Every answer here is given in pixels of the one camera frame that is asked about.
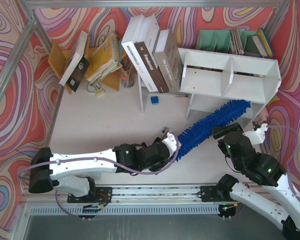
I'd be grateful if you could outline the small white side shelf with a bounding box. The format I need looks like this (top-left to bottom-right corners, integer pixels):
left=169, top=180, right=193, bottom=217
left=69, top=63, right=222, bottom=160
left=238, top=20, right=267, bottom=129
left=137, top=74, right=159, bottom=114

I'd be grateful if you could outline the white wooden bookshelf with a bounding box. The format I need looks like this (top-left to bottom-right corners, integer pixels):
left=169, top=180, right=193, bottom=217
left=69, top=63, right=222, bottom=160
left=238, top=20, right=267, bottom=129
left=179, top=48, right=282, bottom=128

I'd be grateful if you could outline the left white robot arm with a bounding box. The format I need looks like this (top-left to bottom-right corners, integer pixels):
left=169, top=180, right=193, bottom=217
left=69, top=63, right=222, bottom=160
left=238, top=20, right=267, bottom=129
left=28, top=134, right=181, bottom=198

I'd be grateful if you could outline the black and white book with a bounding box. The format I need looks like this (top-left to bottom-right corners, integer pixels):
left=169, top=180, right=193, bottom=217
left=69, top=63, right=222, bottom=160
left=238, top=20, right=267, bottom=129
left=59, top=30, right=90, bottom=92

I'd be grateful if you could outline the brown Fredonia book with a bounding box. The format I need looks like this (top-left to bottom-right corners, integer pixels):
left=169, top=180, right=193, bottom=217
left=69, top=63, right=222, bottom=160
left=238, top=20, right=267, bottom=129
left=136, top=14, right=169, bottom=94

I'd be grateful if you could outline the blue microfiber duster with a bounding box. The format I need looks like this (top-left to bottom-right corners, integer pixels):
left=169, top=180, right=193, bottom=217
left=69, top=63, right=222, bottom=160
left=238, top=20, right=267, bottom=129
left=175, top=99, right=251, bottom=161

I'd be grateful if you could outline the blue yellow book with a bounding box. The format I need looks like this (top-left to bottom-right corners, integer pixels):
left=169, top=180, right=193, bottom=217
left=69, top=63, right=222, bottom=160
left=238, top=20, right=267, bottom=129
left=255, top=28, right=274, bottom=59

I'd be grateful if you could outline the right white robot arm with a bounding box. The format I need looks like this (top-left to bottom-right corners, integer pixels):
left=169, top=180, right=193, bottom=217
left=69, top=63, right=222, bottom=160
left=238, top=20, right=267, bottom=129
left=212, top=123, right=300, bottom=240

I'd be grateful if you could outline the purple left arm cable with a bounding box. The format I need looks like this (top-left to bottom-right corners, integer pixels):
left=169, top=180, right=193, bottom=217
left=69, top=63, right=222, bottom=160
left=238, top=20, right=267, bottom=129
left=17, top=134, right=180, bottom=181

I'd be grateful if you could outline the blue pencil sharpener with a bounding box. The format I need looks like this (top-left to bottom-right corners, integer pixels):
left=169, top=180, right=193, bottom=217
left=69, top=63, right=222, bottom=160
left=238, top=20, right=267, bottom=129
left=150, top=96, right=159, bottom=106

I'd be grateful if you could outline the grey black stapler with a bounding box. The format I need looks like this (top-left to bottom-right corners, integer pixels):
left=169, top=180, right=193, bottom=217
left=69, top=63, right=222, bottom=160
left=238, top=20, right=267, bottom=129
left=160, top=127, right=169, bottom=138

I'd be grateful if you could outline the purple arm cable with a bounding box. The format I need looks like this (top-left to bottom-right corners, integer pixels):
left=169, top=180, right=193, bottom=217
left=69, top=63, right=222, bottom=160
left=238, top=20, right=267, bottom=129
left=266, top=125, right=300, bottom=216
left=17, top=134, right=180, bottom=181

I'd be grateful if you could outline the stack of yellow books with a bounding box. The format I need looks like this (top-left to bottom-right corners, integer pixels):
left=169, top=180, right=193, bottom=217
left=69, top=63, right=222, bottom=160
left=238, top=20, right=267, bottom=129
left=86, top=32, right=122, bottom=84

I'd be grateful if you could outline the grey Lonely Ones book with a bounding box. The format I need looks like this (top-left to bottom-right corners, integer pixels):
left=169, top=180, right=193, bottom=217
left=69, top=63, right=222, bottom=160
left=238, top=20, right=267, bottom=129
left=153, top=29, right=184, bottom=94

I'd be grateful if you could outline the clear cup of pencils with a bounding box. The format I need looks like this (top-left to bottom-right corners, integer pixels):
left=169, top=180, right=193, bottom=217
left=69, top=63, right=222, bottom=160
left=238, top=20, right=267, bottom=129
left=120, top=56, right=136, bottom=89

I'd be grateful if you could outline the green desk organizer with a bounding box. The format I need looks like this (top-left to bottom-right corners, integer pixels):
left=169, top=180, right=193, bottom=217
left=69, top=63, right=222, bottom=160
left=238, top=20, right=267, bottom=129
left=195, top=30, right=268, bottom=58

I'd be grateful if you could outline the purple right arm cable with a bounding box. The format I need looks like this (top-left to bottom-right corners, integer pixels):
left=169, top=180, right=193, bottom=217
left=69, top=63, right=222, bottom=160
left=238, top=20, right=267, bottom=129
left=266, top=125, right=300, bottom=216

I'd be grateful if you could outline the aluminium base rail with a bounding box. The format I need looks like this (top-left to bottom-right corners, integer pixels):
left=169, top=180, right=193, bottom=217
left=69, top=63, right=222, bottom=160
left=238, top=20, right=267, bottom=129
left=22, top=183, right=293, bottom=216

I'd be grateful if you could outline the white Mademoiselle book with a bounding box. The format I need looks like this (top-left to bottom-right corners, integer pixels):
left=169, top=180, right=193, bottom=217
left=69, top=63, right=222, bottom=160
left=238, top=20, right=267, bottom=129
left=121, top=15, right=158, bottom=92

